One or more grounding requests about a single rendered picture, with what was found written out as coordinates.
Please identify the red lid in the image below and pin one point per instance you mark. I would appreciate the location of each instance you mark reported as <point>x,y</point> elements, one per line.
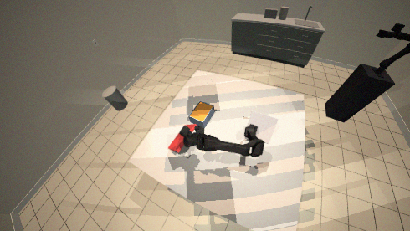
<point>177,143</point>

